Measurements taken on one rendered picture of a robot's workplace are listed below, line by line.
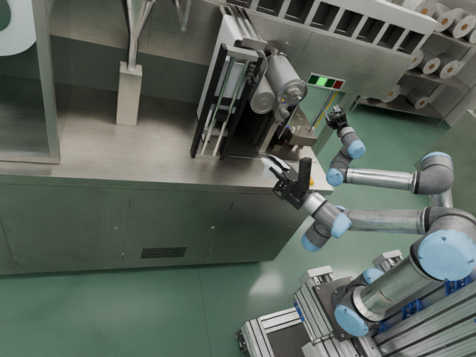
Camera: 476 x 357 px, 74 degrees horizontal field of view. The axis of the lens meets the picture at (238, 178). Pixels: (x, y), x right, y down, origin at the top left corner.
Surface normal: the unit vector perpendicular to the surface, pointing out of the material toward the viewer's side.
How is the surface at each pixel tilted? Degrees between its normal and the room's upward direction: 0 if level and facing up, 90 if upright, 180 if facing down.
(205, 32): 90
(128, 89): 90
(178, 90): 90
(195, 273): 0
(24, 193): 90
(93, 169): 0
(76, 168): 0
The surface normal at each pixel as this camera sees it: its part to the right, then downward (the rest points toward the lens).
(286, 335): 0.31, -0.67
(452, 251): -0.61, 0.28
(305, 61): 0.22, 0.74
